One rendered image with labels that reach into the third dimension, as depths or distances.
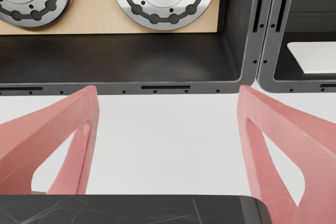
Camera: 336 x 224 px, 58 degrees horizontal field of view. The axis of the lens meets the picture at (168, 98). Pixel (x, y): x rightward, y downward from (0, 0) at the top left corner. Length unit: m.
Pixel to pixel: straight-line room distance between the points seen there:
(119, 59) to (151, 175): 0.46
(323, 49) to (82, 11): 0.26
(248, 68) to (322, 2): 0.14
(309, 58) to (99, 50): 0.22
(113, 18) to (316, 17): 0.23
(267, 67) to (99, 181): 0.57
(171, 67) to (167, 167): 0.44
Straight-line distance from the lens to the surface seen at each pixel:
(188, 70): 0.29
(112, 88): 0.28
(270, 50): 0.27
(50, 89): 0.30
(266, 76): 0.29
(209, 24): 0.36
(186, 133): 0.63
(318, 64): 0.33
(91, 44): 0.35
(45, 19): 0.34
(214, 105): 0.59
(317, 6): 0.39
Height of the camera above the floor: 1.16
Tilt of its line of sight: 53 degrees down
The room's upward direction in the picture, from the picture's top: 180 degrees clockwise
